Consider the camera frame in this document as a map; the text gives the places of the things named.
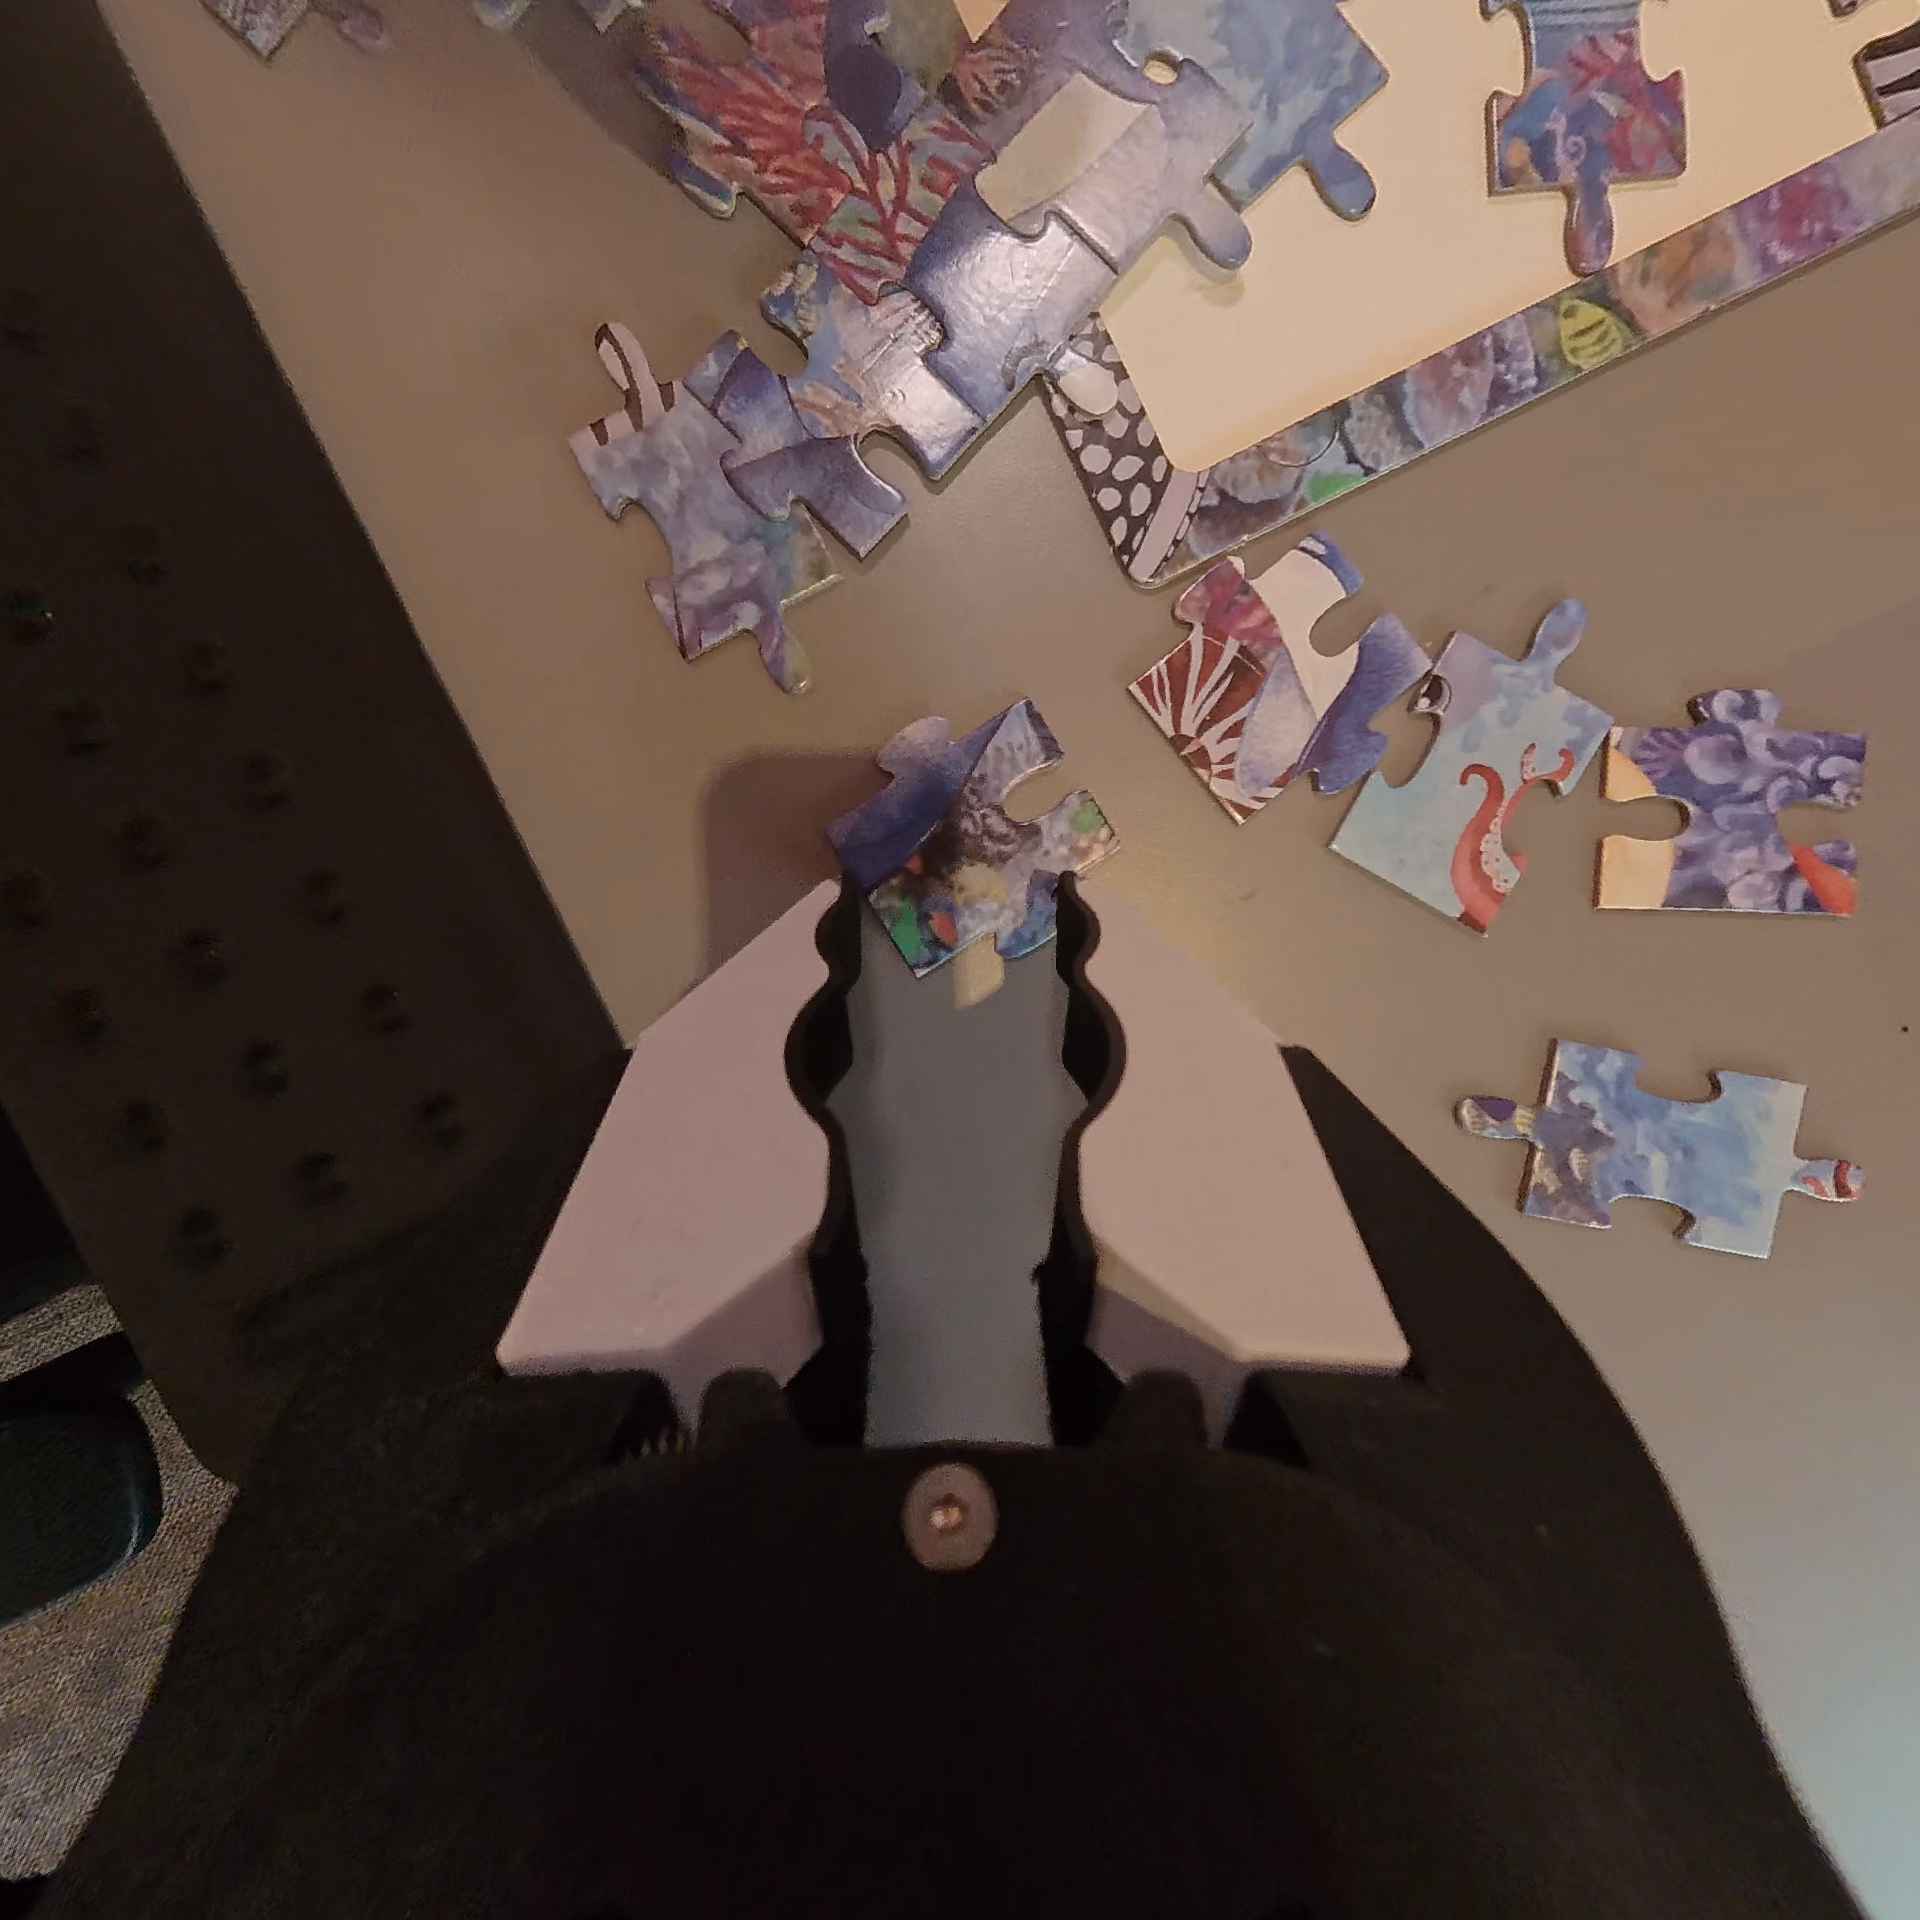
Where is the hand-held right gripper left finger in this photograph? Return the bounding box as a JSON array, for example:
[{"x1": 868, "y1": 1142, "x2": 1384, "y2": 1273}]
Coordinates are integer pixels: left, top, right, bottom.
[{"x1": 496, "y1": 872, "x2": 876, "y2": 1444}]

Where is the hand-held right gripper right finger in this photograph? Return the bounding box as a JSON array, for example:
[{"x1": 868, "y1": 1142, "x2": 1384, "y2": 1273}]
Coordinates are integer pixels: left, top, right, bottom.
[{"x1": 1029, "y1": 871, "x2": 1414, "y2": 1444}]

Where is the blue bubble coral puzzle piece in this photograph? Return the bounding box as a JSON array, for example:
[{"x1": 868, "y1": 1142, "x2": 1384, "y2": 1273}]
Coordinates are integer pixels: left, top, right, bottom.
[{"x1": 1593, "y1": 690, "x2": 1869, "y2": 917}]

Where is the ocean jigsaw puzzle frame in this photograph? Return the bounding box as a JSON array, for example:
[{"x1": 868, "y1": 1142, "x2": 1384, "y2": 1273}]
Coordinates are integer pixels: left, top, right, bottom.
[{"x1": 1049, "y1": 0, "x2": 1920, "y2": 588}]

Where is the blue striped coral puzzle piece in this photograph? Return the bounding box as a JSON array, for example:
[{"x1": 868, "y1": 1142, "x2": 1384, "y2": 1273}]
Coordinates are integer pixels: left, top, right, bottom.
[{"x1": 1486, "y1": 0, "x2": 1688, "y2": 273}]

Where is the light blue seahorse puzzle piece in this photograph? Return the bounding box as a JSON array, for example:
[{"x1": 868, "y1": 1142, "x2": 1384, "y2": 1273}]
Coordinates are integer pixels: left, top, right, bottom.
[{"x1": 1329, "y1": 599, "x2": 1618, "y2": 935}]

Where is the purple red fan puzzle piece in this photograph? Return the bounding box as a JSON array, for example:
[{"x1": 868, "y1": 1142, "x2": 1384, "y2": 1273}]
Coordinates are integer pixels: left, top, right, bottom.
[{"x1": 1127, "y1": 534, "x2": 1432, "y2": 825}]

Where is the dark perforated panel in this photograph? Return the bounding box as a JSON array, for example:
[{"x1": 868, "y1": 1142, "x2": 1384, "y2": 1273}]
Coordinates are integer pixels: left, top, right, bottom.
[{"x1": 0, "y1": 0, "x2": 632, "y2": 1488}]

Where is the lavender zebra-tab puzzle piece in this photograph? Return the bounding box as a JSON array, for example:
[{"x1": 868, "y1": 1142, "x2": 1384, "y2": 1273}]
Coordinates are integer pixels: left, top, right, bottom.
[{"x1": 567, "y1": 322, "x2": 841, "y2": 694}]

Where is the light blue splash puzzle piece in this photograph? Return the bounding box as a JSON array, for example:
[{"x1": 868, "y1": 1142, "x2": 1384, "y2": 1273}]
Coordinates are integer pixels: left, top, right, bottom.
[{"x1": 1200, "y1": 0, "x2": 1390, "y2": 220}]

